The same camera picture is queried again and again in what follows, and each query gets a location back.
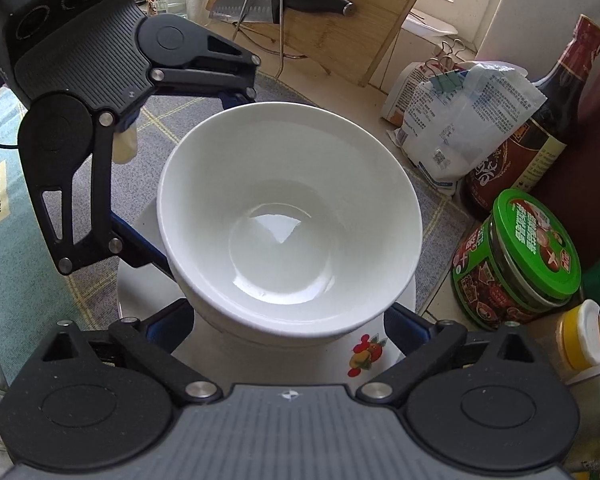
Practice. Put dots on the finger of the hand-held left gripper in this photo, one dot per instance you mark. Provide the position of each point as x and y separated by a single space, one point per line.
230 97
145 255

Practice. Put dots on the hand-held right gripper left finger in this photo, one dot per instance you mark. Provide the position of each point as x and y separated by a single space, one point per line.
172 322

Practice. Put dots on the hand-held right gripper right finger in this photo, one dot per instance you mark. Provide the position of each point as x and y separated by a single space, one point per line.
405 330

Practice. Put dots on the grey teal checked table cloth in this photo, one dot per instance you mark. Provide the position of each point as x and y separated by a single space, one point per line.
10 260

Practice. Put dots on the sauce jar green lid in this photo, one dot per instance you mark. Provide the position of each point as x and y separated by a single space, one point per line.
530 245

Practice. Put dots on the bamboo cutting board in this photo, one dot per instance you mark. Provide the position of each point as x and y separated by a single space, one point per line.
355 10

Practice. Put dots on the white orange paper bag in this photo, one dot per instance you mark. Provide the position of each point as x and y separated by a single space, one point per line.
402 95

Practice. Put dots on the spice jar yellow lid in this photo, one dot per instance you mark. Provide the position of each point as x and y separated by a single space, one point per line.
585 332

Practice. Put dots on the white tray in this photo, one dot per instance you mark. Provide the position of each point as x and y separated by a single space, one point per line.
425 27

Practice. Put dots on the white blue printed plastic bag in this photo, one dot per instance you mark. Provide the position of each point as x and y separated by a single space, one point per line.
460 125

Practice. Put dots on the green binder clip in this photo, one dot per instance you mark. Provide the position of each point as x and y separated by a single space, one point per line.
447 81

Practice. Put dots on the dark soy sauce bottle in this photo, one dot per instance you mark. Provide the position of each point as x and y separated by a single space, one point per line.
530 150

